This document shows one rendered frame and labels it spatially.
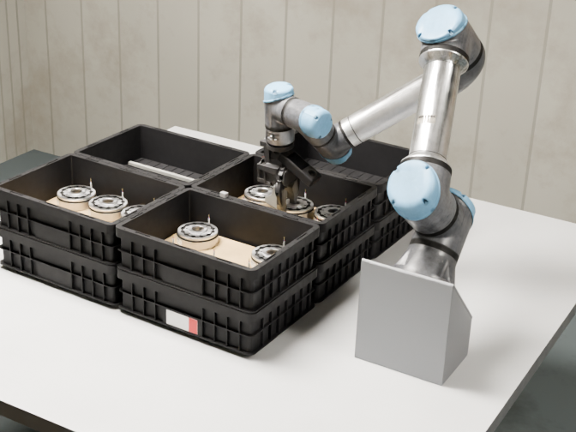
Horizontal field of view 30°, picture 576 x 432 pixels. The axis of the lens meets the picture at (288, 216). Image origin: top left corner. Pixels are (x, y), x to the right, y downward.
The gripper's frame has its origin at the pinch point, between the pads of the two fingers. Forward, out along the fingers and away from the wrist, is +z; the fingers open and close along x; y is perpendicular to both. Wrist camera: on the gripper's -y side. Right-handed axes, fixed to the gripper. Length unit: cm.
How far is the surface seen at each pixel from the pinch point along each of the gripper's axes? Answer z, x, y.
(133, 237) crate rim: -12.2, 46.0, 13.7
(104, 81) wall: 58, -145, 196
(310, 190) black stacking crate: -0.6, -11.6, 0.2
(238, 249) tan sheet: -0.4, 22.8, 0.4
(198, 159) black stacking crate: -0.5, -11.4, 37.8
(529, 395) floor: 94, -72, -48
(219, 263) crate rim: -12.6, 45.9, -10.9
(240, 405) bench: 8, 64, -28
